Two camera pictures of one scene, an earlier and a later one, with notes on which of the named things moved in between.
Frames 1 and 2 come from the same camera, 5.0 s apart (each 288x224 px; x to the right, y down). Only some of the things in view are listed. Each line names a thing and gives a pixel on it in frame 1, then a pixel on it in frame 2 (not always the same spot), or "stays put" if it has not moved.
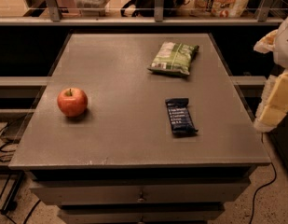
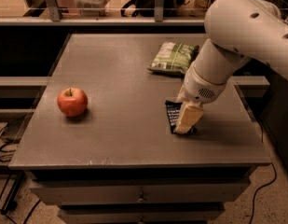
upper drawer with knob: [135, 192] stays put
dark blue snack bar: [180, 116] stays put
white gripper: [284, 46] -> [199, 85]
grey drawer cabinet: [118, 162] stays put
